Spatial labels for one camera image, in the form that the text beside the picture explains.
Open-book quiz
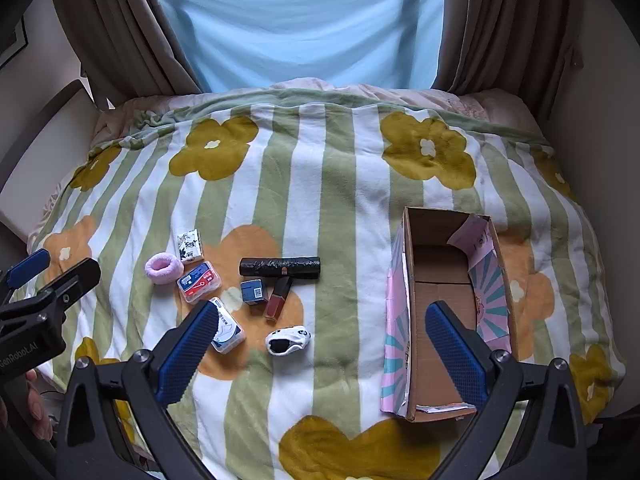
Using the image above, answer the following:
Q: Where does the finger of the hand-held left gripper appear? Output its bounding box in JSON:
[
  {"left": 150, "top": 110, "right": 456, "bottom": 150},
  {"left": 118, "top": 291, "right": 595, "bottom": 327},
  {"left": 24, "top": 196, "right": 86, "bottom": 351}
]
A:
[
  {"left": 0, "top": 249, "right": 51, "bottom": 291},
  {"left": 0, "top": 258, "right": 102, "bottom": 322}
]

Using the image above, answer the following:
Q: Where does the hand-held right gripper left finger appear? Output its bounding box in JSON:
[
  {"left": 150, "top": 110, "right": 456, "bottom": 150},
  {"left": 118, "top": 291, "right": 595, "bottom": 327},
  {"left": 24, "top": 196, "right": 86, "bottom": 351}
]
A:
[{"left": 56, "top": 300, "right": 221, "bottom": 480}]

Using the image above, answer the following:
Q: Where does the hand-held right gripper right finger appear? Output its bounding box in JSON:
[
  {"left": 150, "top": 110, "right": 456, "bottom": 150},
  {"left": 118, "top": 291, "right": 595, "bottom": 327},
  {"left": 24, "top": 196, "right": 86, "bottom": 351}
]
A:
[{"left": 424, "top": 300, "right": 588, "bottom": 480}]

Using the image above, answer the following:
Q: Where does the white blue tissue packet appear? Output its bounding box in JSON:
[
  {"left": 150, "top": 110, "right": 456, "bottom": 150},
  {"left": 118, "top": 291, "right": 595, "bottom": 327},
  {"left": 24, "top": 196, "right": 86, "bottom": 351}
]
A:
[{"left": 207, "top": 296, "right": 246, "bottom": 353}]

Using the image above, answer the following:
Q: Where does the clear box red blue label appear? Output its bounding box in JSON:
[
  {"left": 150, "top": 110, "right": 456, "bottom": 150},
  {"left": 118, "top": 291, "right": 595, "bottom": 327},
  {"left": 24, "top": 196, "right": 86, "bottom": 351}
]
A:
[{"left": 176, "top": 261, "right": 222, "bottom": 305}]

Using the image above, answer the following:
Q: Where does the pink hair scrunchie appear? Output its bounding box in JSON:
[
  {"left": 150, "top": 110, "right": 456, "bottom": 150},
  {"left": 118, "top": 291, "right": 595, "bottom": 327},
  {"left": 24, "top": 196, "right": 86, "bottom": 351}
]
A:
[{"left": 145, "top": 254, "right": 182, "bottom": 281}]

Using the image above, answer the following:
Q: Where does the cardboard box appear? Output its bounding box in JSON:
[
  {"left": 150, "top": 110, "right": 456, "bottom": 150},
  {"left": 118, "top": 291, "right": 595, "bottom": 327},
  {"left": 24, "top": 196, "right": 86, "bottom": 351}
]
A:
[{"left": 381, "top": 206, "right": 518, "bottom": 422}]

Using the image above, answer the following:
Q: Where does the dark red lip gloss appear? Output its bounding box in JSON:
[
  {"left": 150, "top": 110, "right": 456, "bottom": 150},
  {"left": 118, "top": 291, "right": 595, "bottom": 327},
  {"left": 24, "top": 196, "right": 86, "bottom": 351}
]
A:
[{"left": 263, "top": 276, "right": 293, "bottom": 322}]

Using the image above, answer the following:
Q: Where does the person's left hand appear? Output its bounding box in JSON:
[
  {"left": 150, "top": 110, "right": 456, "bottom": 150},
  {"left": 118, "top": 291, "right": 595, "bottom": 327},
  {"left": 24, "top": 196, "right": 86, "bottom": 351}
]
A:
[{"left": 22, "top": 367, "right": 58, "bottom": 442}]

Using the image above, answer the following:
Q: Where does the small blue box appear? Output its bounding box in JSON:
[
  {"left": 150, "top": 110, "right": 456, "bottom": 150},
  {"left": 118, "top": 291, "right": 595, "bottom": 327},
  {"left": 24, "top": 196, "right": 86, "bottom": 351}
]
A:
[{"left": 240, "top": 279, "right": 266, "bottom": 306}]

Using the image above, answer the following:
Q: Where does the white floral tissue packet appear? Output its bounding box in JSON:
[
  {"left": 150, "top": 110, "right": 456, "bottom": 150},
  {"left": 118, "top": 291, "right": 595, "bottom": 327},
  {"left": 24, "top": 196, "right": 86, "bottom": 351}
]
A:
[{"left": 178, "top": 229, "right": 203, "bottom": 264}]

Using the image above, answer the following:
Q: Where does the beige padded panel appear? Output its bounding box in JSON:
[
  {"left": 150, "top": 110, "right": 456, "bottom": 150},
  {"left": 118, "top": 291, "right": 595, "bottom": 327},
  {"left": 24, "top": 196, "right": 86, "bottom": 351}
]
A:
[{"left": 0, "top": 80, "right": 101, "bottom": 241}]

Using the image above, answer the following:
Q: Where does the black plastic bag roll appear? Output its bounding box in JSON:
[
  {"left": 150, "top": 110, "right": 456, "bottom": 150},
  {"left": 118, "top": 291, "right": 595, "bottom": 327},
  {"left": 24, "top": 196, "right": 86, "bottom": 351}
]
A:
[{"left": 239, "top": 256, "right": 321, "bottom": 279}]

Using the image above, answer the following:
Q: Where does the striped floral blanket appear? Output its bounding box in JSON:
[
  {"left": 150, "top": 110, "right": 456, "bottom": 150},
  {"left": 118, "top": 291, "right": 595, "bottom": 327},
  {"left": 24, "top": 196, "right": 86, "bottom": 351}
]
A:
[{"left": 27, "top": 87, "right": 626, "bottom": 480}]

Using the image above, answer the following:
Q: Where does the pink quilt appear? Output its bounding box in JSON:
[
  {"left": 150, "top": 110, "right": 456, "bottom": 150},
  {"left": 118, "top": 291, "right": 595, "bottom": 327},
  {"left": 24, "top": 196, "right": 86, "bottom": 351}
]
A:
[{"left": 92, "top": 77, "right": 546, "bottom": 146}]

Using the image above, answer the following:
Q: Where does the beige curtain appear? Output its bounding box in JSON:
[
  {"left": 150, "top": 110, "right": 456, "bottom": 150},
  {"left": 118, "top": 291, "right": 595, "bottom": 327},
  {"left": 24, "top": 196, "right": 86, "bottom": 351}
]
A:
[
  {"left": 432, "top": 0, "right": 576, "bottom": 111},
  {"left": 50, "top": 0, "right": 203, "bottom": 111}
]

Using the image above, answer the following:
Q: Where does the light blue cloth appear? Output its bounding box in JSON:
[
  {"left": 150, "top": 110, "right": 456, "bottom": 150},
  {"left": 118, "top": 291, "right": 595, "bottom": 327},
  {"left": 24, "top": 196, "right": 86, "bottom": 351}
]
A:
[{"left": 152, "top": 0, "right": 448, "bottom": 93}]

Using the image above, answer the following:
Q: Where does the dark picture frame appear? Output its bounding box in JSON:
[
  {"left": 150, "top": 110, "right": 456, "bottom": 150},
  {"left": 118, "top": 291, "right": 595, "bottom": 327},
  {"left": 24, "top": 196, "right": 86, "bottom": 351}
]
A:
[{"left": 0, "top": 25, "right": 28, "bottom": 66}]

